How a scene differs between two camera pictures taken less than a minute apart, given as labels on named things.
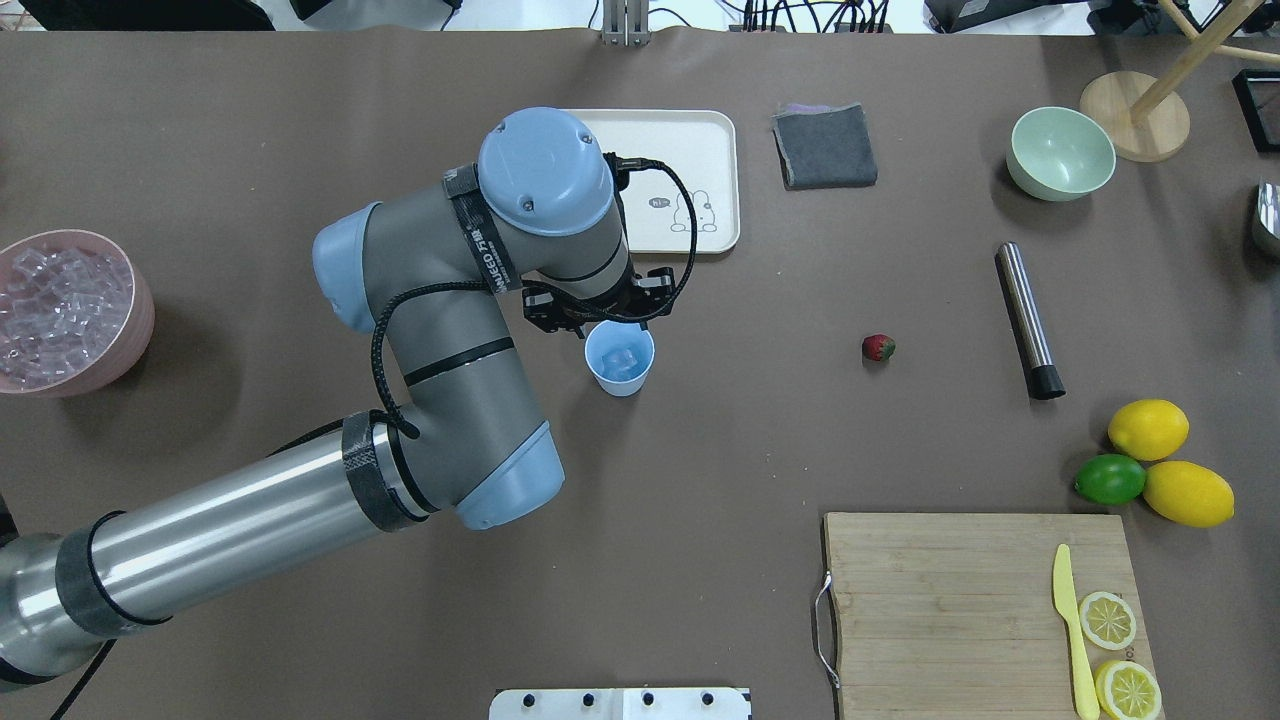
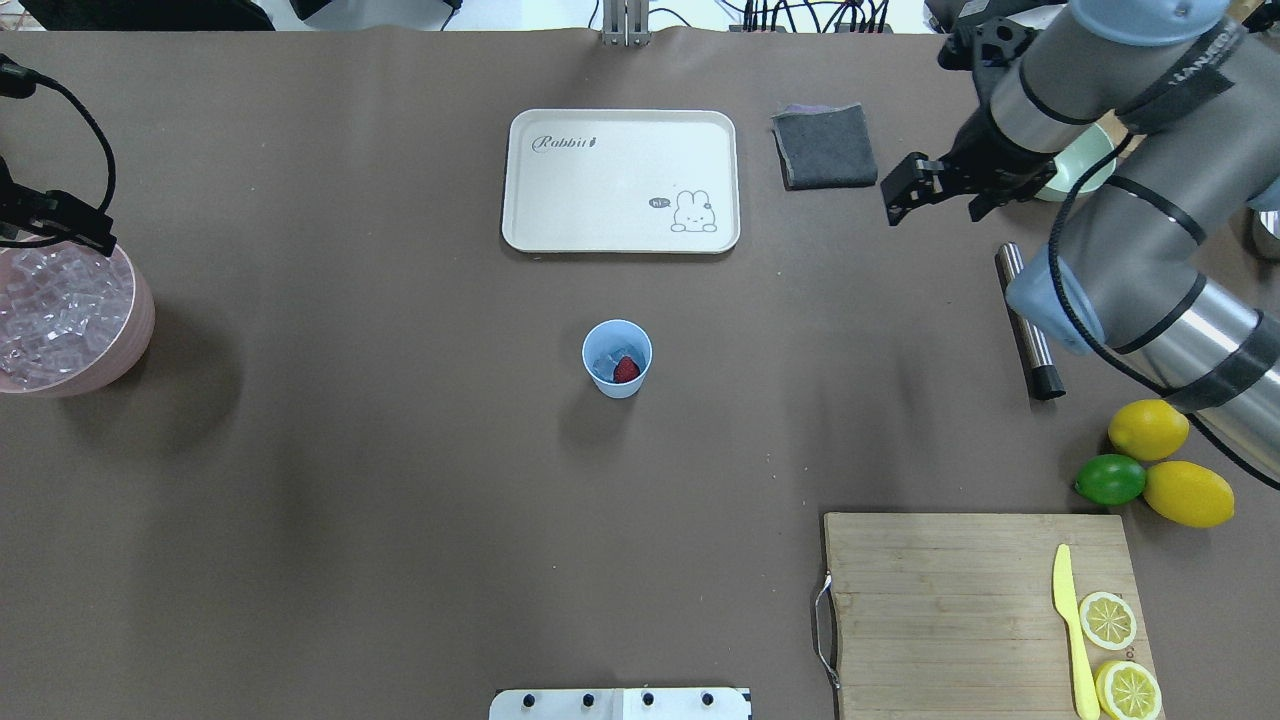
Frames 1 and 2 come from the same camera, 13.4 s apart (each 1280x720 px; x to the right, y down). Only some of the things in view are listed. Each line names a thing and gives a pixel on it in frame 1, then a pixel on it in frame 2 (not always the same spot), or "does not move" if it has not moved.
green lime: [1110, 479] does not move
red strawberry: [878, 347] -> [625, 370]
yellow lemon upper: [1148, 429] does not move
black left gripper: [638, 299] -> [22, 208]
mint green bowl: [1060, 153] does not move
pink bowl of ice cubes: [77, 313] does not move
